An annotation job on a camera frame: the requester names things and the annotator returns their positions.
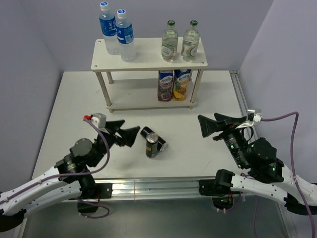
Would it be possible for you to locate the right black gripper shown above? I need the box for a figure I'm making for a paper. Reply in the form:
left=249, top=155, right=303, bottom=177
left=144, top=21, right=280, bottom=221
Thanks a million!
left=196, top=112, right=247, bottom=167

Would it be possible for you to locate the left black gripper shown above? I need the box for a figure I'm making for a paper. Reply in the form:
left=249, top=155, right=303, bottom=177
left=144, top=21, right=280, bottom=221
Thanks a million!
left=91, top=120, right=141, bottom=166

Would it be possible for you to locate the black yellow can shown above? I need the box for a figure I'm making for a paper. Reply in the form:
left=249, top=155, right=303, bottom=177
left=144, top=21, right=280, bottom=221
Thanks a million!
left=146, top=132, right=159, bottom=158
left=140, top=126, right=168, bottom=152

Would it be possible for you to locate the clear glass bottle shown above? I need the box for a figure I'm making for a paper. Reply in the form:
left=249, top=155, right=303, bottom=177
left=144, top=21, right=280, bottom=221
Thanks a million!
left=161, top=20, right=178, bottom=61
left=181, top=20, right=200, bottom=61

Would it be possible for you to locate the blue-label water bottle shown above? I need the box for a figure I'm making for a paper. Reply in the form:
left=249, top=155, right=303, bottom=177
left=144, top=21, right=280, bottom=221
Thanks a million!
left=99, top=1, right=120, bottom=55
left=115, top=9, right=136, bottom=62

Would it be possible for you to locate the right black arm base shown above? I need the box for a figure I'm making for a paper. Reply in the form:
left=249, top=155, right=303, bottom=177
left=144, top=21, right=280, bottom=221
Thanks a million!
left=199, top=179, right=242, bottom=214

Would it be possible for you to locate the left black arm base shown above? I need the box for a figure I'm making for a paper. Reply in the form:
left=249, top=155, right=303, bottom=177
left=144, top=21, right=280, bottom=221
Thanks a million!
left=77, top=183, right=112, bottom=214

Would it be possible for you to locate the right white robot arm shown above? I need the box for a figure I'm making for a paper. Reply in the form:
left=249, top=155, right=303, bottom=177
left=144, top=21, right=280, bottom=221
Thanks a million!
left=198, top=110, right=317, bottom=215

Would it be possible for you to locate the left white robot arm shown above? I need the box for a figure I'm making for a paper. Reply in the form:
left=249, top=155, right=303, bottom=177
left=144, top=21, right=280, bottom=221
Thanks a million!
left=0, top=118, right=140, bottom=232

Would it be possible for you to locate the white two-tier shelf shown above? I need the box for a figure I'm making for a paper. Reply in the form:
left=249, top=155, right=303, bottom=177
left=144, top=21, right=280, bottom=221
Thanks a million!
left=91, top=38, right=208, bottom=113

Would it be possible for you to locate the yellow pineapple juice carton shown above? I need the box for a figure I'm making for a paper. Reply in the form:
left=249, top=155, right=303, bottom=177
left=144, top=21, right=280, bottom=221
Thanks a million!
left=172, top=69, right=191, bottom=101

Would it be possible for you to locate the purple grape juice carton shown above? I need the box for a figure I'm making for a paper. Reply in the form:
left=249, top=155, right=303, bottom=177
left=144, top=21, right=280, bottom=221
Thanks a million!
left=158, top=70, right=174, bottom=102

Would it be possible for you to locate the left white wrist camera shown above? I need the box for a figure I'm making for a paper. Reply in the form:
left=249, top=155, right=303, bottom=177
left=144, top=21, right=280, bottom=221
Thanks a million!
left=84, top=113, right=106, bottom=130

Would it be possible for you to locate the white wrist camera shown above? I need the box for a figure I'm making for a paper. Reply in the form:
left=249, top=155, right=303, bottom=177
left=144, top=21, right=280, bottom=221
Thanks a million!
left=236, top=109, right=262, bottom=129
left=84, top=113, right=106, bottom=130

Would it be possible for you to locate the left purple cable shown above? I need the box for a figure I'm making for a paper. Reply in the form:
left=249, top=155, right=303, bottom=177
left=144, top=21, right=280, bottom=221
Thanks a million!
left=0, top=118, right=110, bottom=219

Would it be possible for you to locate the purple cable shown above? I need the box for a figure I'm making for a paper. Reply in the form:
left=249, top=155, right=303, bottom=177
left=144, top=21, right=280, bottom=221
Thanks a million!
left=253, top=112, right=315, bottom=238
left=0, top=118, right=110, bottom=219

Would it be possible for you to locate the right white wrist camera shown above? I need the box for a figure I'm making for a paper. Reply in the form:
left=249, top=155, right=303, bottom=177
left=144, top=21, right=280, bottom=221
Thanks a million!
left=236, top=109, right=262, bottom=129

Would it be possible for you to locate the aluminium right rail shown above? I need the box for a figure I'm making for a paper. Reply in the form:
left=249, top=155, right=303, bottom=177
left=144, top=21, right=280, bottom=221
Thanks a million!
left=229, top=70, right=258, bottom=143

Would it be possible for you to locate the aluminium rail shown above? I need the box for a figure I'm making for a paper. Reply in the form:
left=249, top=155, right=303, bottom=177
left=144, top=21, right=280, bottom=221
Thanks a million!
left=96, top=175, right=287, bottom=204
left=229, top=70, right=258, bottom=143

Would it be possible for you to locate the aluminium front rail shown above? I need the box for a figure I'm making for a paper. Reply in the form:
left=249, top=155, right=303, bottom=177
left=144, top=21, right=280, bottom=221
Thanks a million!
left=96, top=175, right=287, bottom=204

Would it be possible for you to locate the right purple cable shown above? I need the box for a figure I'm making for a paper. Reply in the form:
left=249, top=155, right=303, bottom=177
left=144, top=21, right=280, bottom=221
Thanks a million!
left=253, top=112, right=315, bottom=238

